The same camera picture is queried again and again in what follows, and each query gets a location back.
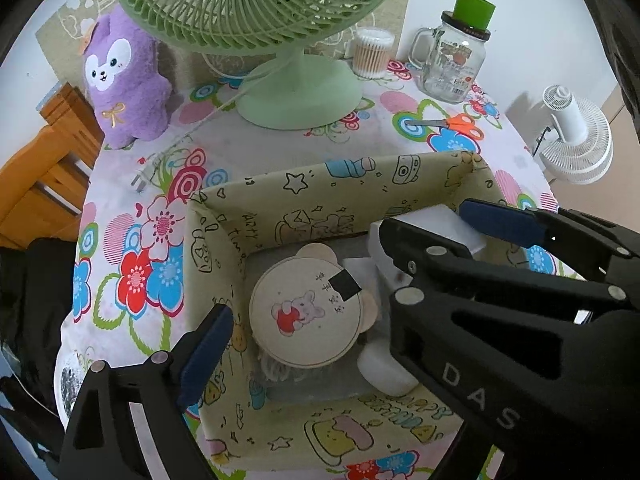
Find white 45W charger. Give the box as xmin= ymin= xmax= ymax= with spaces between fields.
xmin=368 ymin=204 xmax=487 ymax=266

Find clear plastic box of ties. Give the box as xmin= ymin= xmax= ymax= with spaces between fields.
xmin=258 ymin=347 xmax=374 ymax=404

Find small white charger cube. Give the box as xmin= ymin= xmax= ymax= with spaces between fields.
xmin=342 ymin=257 xmax=382 ymax=306

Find white standing fan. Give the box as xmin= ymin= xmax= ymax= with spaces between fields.
xmin=535 ymin=84 xmax=614 ymax=185

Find white rounded earbud case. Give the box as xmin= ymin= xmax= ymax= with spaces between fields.
xmin=357 ymin=339 xmax=419 ymax=398

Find floral tablecloth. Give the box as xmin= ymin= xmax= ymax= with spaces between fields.
xmin=54 ymin=61 xmax=532 ymax=479

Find black clothing on chair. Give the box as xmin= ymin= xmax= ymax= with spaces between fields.
xmin=1 ymin=238 xmax=75 ymax=479

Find patterned cardboard storage box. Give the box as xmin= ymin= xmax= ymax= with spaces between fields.
xmin=183 ymin=149 xmax=557 ymax=474

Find glass mason jar mug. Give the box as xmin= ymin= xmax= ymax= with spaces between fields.
xmin=408 ymin=11 xmax=490 ymax=104

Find cotton swab container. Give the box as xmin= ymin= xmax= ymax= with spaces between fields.
xmin=345 ymin=27 xmax=395 ymax=79

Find green cup on jar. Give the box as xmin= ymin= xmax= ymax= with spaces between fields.
xmin=452 ymin=0 xmax=496 ymax=30

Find wooden chair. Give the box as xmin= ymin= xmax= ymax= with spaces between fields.
xmin=0 ymin=84 xmax=104 ymax=250

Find green desk fan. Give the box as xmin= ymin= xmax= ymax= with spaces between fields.
xmin=118 ymin=0 xmax=384 ymax=130

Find purple plush toy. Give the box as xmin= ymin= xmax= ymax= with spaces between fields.
xmin=81 ymin=6 xmax=172 ymax=150

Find patterned paper backdrop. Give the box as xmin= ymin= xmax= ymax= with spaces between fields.
xmin=36 ymin=0 xmax=409 ymax=91

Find black standing fan cable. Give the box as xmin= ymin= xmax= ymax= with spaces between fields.
xmin=530 ymin=124 xmax=554 ymax=157

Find orange handled scissors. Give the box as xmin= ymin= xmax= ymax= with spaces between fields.
xmin=406 ymin=114 xmax=485 ymax=141

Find white fan power cord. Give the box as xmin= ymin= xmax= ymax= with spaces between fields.
xmin=130 ymin=58 xmax=286 ymax=194

